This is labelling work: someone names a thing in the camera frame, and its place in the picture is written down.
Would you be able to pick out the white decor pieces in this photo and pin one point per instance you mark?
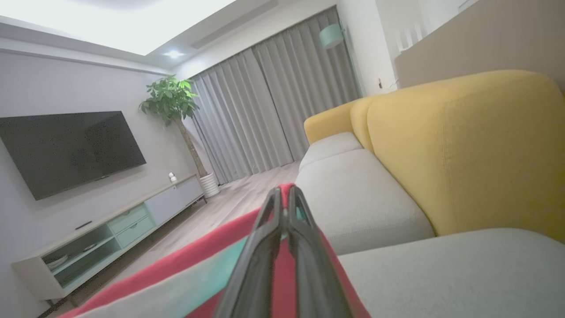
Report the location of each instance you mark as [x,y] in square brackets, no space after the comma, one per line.
[408,39]

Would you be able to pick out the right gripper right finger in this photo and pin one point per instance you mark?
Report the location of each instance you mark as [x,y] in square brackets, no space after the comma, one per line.
[318,282]

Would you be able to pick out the grey fabric sofa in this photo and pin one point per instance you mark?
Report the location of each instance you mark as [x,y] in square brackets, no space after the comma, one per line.
[441,274]

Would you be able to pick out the round ceiling downlight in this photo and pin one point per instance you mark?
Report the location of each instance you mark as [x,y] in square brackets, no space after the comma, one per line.
[173,54]

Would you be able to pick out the mint green lamp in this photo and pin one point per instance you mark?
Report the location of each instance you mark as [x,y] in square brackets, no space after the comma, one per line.
[331,36]

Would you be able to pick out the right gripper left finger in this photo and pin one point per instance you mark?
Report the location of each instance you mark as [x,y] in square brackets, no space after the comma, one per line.
[256,274]

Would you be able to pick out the small white figurine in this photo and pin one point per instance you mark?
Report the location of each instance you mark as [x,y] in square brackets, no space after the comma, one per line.
[172,177]

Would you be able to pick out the white and mint TV cabinet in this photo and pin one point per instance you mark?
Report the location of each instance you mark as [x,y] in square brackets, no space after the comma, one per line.
[110,234]

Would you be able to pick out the red shorts with white trim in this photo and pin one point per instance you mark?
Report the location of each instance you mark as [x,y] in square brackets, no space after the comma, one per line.
[190,256]

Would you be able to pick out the grey pleated curtain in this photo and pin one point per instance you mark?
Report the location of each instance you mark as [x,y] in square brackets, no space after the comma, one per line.
[265,110]

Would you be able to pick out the grey sofa seat cushion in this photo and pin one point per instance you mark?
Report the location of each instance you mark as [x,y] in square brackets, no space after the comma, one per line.
[353,203]
[331,148]

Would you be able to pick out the beige low partition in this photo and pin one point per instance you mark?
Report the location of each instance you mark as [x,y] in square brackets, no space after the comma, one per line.
[485,44]

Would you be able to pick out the black flat screen television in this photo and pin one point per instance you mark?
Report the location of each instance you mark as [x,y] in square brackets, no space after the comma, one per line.
[66,150]

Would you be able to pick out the white ribbed plant pot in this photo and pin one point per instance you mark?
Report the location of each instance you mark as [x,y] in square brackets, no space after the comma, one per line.
[209,185]

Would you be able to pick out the green potted tree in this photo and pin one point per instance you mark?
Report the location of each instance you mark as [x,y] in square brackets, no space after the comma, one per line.
[170,97]

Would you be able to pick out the small grey dish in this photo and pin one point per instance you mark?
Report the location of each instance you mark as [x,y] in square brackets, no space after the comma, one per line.
[90,247]

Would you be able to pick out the white bowl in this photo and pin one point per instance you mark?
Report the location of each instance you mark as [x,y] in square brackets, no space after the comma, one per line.
[57,261]

